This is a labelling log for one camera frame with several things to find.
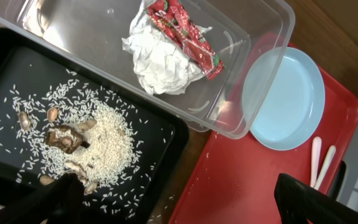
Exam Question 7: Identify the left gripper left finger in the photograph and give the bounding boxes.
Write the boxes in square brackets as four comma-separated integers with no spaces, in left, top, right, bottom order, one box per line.
[0,174,84,224]

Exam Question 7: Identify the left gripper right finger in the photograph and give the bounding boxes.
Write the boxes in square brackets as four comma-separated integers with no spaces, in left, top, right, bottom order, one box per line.
[274,173,358,224]

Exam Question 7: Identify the rice and food scraps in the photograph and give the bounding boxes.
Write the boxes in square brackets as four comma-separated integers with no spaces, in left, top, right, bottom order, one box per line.
[0,68,175,218]

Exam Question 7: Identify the red snack wrapper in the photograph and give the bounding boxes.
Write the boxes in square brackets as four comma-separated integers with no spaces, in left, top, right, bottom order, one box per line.
[145,0,224,80]

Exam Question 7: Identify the white plastic fork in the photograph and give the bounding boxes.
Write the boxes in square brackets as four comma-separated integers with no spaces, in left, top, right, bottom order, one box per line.
[313,145,336,190]

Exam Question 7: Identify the white plastic spoon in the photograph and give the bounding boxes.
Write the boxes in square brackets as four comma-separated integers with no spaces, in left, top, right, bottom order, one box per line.
[310,136,322,187]

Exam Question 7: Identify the red serving tray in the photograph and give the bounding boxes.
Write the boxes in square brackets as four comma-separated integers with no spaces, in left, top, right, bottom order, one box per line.
[170,35,358,223]

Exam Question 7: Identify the black plastic tray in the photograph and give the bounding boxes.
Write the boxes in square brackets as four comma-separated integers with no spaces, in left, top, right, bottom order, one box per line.
[0,28,189,223]

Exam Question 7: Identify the light blue plate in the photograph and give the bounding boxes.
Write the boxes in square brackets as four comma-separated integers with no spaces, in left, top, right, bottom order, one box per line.
[241,47,326,151]

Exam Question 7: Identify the clear plastic bin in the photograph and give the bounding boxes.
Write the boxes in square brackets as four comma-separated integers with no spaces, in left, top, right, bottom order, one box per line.
[0,0,295,139]

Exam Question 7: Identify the crumpled white tissue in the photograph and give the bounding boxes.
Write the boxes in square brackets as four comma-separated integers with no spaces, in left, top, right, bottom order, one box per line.
[122,0,204,95]

